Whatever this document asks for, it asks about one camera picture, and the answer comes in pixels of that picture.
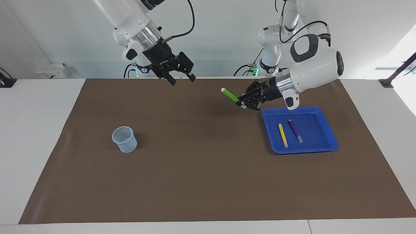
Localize black clamp mount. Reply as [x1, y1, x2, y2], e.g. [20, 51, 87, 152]
[0, 68, 17, 88]

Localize purple pen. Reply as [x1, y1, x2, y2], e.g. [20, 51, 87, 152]
[288, 120, 303, 143]

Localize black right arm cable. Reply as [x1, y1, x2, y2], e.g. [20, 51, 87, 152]
[161, 0, 195, 44]

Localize yellow pen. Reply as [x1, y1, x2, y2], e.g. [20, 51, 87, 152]
[278, 123, 289, 148]

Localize black stand with base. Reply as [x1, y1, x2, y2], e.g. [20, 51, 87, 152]
[379, 52, 416, 88]

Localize brown table mat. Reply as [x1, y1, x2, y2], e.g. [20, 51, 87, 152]
[19, 78, 416, 225]

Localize blue plastic tray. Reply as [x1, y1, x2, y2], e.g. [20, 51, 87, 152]
[262, 107, 339, 154]

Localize black base cable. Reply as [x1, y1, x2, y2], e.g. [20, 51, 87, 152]
[123, 63, 137, 78]
[233, 49, 264, 77]

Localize pale blue mesh pen cup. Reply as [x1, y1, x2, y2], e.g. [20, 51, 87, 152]
[112, 126, 138, 153]

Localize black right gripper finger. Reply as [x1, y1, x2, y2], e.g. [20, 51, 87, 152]
[175, 51, 197, 82]
[158, 66, 177, 86]

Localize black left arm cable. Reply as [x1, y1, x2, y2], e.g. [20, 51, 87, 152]
[275, 0, 331, 44]

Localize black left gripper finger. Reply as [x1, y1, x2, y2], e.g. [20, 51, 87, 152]
[236, 81, 261, 104]
[241, 97, 265, 110]

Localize green pen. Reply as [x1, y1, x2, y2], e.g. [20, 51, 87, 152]
[221, 88, 242, 104]

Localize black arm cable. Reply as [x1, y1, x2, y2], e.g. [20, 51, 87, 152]
[275, 0, 331, 44]
[161, 0, 195, 44]

